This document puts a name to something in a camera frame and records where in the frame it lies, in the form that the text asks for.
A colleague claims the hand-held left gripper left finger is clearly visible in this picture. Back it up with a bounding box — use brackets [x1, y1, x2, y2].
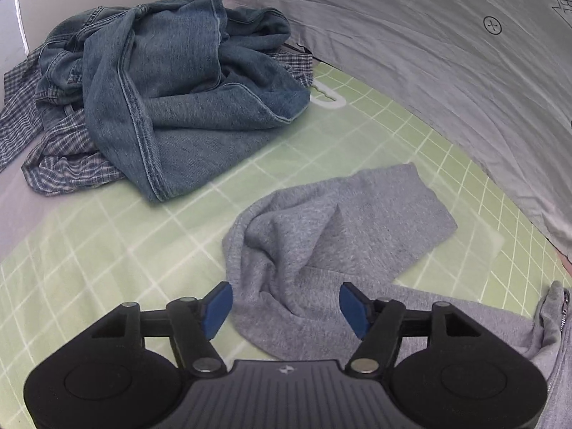
[90, 281, 234, 377]

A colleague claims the blue denim garment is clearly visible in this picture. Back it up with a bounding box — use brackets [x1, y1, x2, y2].
[38, 0, 312, 204]

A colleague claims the light grey printed quilt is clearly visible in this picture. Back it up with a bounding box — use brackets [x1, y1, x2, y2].
[204, 0, 572, 261]

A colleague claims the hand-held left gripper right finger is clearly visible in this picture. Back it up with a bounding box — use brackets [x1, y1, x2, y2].
[339, 281, 484, 377]

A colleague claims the grey zip hoodie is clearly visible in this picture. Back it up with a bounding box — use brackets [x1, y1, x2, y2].
[222, 163, 572, 429]

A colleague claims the blue plaid shirt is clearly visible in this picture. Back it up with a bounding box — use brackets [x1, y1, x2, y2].
[0, 38, 314, 197]

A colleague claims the green grid mat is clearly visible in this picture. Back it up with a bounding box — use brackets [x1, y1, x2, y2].
[0, 60, 572, 396]

